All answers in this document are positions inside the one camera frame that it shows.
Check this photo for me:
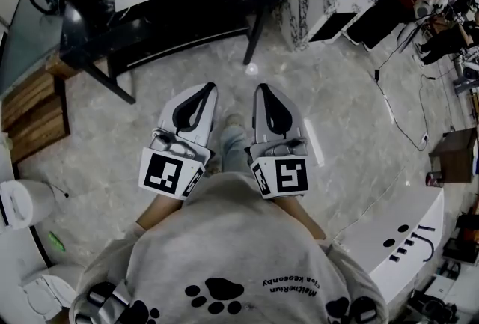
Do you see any grey glass panel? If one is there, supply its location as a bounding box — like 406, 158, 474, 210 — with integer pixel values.
0, 0, 65, 96

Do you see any green plastic item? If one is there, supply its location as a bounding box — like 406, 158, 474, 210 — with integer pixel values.
47, 231, 66, 253

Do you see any person's leg in jeans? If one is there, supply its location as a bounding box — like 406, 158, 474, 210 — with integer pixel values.
219, 125, 251, 177

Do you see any white toilet seat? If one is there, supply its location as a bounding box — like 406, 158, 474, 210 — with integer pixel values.
17, 263, 85, 323

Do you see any person's left forearm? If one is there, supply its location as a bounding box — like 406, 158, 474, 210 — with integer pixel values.
135, 196, 185, 232

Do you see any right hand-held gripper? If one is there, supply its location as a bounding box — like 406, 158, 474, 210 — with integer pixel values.
244, 82, 311, 201

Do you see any white floor cable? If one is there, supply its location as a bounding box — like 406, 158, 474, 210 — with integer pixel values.
332, 165, 408, 242

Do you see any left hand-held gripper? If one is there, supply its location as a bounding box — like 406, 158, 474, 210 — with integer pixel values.
138, 82, 219, 201

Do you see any red drink can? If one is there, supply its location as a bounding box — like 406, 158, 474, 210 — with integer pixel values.
426, 171, 445, 188

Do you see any person's right forearm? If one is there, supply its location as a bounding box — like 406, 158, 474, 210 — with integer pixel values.
272, 195, 327, 241

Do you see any person's grey paw-print sweatshirt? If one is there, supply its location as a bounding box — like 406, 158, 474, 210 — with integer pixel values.
69, 171, 391, 324

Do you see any black floor cable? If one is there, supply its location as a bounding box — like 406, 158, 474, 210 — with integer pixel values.
373, 67, 430, 152

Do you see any white toilet tank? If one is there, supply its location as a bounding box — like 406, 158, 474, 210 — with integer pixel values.
0, 177, 58, 234

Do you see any person's beige shoe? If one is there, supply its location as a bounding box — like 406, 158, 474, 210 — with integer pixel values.
225, 113, 245, 129

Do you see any wooden step cabinet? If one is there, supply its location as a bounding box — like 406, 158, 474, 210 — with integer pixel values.
1, 56, 72, 165

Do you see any black bathtub faucet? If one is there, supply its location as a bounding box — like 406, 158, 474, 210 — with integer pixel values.
415, 224, 437, 263

